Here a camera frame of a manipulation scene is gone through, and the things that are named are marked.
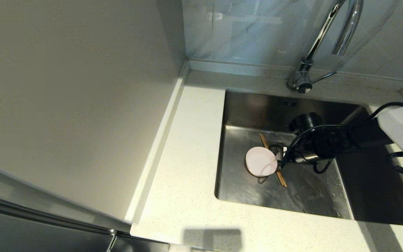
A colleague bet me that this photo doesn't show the brown wooden chopstick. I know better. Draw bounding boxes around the brown wooden chopstick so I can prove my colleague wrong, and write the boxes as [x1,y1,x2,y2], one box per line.
[261,133,288,188]
[259,133,286,188]

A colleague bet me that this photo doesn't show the pink plastic bowl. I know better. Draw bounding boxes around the pink plastic bowl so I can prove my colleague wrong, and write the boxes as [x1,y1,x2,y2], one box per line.
[246,146,278,177]

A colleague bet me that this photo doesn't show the chrome gooseneck kitchen faucet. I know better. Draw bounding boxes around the chrome gooseneck kitchen faucet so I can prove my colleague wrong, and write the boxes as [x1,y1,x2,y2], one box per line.
[286,0,363,94]

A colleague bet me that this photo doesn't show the stainless steel sink basin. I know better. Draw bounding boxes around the stainless steel sink basin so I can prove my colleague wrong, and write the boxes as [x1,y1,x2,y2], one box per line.
[214,89,403,226]

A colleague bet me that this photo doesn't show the round metal drain strainer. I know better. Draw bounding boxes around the round metal drain strainer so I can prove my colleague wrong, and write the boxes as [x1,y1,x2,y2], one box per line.
[268,141,288,161]

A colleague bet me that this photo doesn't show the tall beige cabinet panel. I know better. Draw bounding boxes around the tall beige cabinet panel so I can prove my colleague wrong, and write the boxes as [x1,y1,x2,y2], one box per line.
[0,0,190,233]

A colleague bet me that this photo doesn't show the dark grey cabinet front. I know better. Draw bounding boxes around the dark grey cabinet front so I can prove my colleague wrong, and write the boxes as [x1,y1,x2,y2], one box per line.
[0,191,170,252]

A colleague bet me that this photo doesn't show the long black camera cable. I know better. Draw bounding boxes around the long black camera cable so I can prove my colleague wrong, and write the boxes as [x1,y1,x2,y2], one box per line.
[280,102,403,174]

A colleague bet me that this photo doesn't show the chrome cabinet handle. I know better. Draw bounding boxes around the chrome cabinet handle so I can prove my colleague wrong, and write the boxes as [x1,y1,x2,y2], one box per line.
[106,228,119,252]

